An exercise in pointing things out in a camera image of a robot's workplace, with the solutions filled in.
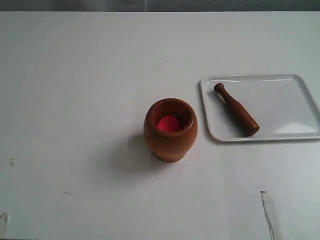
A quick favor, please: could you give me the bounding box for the brown wooden pestle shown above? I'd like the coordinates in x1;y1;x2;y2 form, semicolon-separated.
214;83;260;137

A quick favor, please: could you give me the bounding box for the white rectangular tray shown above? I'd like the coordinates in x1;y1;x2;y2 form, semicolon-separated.
199;73;320;142

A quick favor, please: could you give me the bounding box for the grey backdrop curtain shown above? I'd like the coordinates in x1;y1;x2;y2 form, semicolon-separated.
0;0;320;12

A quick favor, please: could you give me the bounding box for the red ball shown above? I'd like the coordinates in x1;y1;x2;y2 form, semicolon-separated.
156;115;184;133

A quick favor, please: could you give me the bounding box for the brown wooden mortar cup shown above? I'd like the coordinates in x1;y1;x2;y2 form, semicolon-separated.
143;98;198;163

